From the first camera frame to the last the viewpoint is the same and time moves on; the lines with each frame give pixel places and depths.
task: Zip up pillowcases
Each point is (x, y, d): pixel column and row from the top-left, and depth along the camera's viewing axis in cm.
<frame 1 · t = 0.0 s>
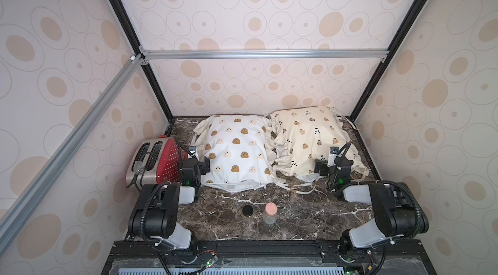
left hand: (199, 155, 93), fingers open
right hand: (335, 159, 94), fingers open
white pillow brown bear print: (240, 155, 94), point 9 cm above the table
cream pillow bear panda print: (302, 135, 99), point 11 cm above the table
red silver toaster: (157, 161, 82), point 17 cm above the table
black lid glass jar: (248, 213, 76), point 10 cm above the table
pink lid glass jar: (270, 215, 75), point 10 cm above the table

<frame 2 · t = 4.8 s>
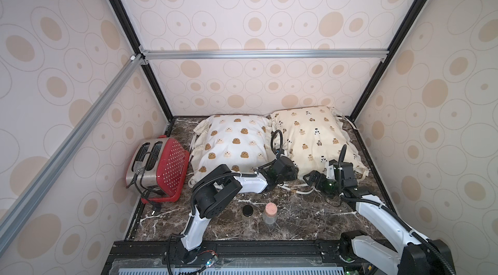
left hand: (304, 171, 88), fingers open
right hand: (317, 180, 86), fingers open
the named things where they were.

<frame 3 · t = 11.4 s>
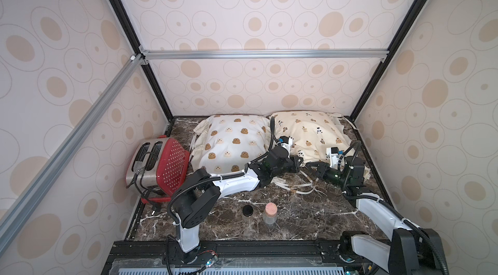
left hand: (311, 161, 78), fingers closed
right hand: (314, 165, 83), fingers open
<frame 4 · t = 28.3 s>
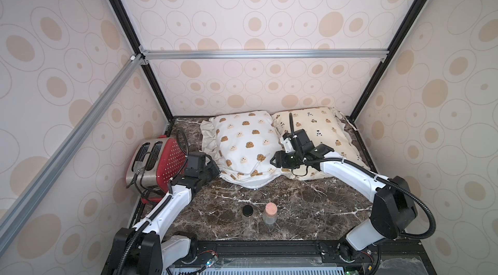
left hand: (225, 165, 85), fingers closed
right hand: (280, 160, 85), fingers open
